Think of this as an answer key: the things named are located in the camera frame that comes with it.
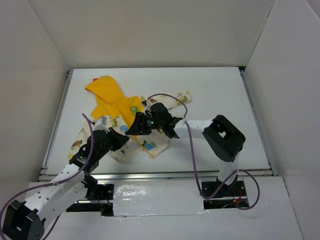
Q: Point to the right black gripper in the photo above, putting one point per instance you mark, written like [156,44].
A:
[139,124]

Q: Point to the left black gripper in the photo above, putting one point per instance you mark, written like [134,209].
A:
[116,139]

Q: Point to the yellow hooded dinosaur print jacket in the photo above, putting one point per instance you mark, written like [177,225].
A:
[120,112]

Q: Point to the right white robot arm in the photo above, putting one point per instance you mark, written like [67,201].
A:
[225,140]

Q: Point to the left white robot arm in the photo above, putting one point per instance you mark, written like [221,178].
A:
[28,219]

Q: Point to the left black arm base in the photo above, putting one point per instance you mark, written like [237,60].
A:
[101,195]

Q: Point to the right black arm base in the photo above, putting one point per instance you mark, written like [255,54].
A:
[235,190]

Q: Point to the white taped cover plate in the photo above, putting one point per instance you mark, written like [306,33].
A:
[157,198]

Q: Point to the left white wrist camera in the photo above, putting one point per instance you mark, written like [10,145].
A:
[101,124]

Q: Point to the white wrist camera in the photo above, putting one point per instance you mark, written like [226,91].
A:
[101,124]
[147,103]

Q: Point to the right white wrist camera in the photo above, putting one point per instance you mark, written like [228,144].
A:
[147,103]

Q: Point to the aluminium front rail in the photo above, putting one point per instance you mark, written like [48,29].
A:
[44,177]

